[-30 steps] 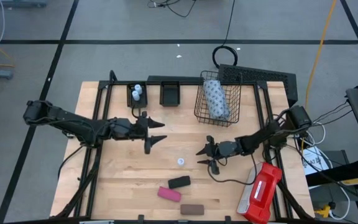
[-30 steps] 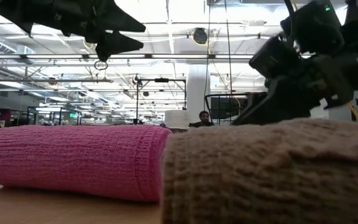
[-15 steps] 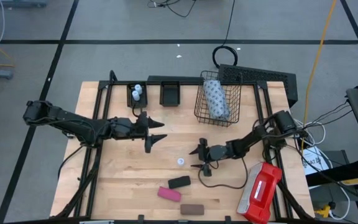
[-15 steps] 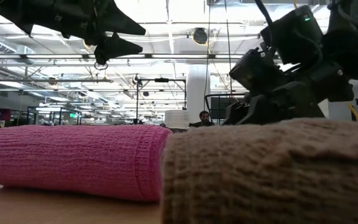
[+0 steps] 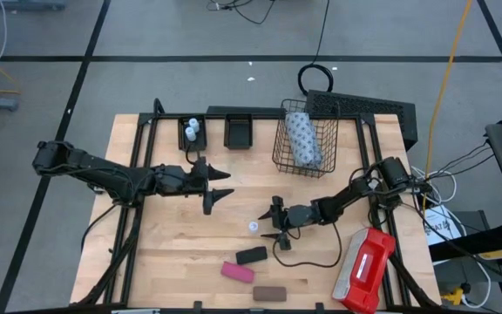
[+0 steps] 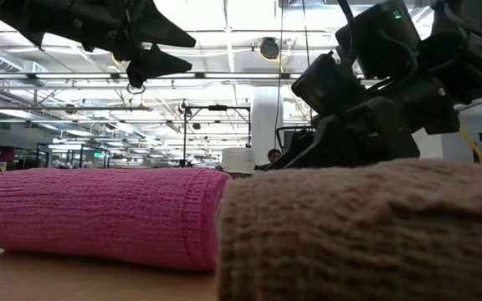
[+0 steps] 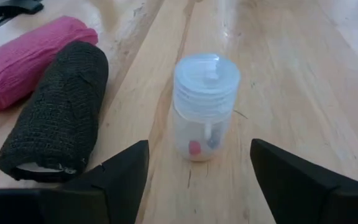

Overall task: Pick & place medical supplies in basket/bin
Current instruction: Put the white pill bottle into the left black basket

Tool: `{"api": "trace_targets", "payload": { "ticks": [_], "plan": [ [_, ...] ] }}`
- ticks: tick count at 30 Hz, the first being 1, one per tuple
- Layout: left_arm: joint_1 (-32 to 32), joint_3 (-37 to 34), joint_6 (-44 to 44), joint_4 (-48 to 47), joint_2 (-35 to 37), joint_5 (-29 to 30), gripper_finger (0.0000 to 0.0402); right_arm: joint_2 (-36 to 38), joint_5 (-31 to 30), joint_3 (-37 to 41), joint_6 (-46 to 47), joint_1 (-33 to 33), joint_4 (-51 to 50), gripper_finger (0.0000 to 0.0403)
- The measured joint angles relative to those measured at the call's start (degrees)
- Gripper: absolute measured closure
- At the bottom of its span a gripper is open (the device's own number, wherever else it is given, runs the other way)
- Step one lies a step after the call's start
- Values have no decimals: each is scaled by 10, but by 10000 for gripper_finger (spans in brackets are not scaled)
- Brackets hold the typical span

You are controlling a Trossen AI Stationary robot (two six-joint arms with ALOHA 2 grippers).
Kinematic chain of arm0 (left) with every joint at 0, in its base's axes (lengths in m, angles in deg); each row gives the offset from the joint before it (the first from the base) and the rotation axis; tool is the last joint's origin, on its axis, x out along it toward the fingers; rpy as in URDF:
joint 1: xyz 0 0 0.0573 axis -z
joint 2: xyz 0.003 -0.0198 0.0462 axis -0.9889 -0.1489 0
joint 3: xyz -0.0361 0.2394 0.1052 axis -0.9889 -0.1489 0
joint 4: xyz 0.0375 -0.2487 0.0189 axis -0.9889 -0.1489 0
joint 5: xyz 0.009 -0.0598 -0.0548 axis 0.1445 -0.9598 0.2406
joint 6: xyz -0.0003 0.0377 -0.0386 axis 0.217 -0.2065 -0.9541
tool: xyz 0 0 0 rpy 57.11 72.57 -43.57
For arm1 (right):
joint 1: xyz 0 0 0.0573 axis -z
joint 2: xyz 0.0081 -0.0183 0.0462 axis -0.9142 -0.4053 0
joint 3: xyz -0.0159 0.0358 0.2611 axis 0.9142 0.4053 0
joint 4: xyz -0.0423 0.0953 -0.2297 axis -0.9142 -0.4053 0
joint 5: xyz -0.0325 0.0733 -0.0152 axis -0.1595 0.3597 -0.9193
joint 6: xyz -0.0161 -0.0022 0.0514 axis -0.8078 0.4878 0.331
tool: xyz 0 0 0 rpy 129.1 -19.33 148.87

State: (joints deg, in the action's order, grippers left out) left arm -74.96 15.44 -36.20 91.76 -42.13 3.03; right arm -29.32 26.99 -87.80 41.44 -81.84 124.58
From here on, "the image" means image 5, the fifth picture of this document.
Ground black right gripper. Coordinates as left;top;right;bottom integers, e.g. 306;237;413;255
257;195;309;252

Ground black plastic bin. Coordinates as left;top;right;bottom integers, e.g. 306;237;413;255
177;113;208;154
223;113;254;151

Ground black perforated computer case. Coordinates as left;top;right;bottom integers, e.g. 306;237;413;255
305;89;418;152

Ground yellow plug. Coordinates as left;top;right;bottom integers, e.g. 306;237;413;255
440;285;465;306

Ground yellow hanging cable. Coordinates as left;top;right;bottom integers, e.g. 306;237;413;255
423;0;474;210

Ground pink bandage roll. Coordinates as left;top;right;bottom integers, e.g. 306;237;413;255
220;261;255;284

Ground brown eraser block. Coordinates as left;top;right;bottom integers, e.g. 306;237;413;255
252;285;288;303

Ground white bag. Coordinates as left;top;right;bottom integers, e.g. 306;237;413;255
423;204;468;246

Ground red first aid kit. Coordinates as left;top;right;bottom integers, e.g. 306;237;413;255
331;226;397;314

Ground blue-grey patterned soft pack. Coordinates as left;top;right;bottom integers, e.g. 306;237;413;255
284;112;324;169

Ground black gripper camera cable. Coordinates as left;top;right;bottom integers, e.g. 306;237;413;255
271;220;343;269

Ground black coiled cable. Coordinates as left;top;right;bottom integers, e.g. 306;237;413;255
296;0;335;97

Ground black wire basket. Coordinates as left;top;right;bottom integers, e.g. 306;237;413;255
271;98;339;179

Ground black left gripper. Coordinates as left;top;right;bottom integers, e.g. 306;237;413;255
176;156;235;215

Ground black eraser block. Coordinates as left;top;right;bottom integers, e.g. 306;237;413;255
235;246;268;266

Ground black floor cables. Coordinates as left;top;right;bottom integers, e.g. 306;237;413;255
207;0;278;25

